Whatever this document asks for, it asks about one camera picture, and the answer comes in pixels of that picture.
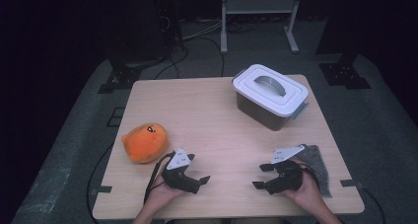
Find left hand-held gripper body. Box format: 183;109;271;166
161;147;202;195

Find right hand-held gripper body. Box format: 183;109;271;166
265;144;306;195

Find grey fluffy cloth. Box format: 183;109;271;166
293;143;333;199

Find orange plush toy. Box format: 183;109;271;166
120;122;170;165

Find grey transparent storage box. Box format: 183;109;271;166
236;91;310;132

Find plastic container with white lid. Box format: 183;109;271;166
232;63;311;119

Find person's right hand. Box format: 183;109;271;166
283;158;321;214

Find black stand base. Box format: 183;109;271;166
317;50;373;91
97;57;167;95

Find dark equipment stand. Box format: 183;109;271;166
154;0;185;52

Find white metal stand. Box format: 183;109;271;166
220;0;304;55

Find right hand-held gripper black cable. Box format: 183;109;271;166
295;162;320;189

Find hand-held gripper black cable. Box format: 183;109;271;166
143;150;175;206
295;162;320;189

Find left hand-held gripper black cable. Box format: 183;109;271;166
143;150;175;206

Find black floor cable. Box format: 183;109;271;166
86;143;114;224
359;184;387;224
153;36;227;81

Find grey floor cables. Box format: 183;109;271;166
181;18;225;42

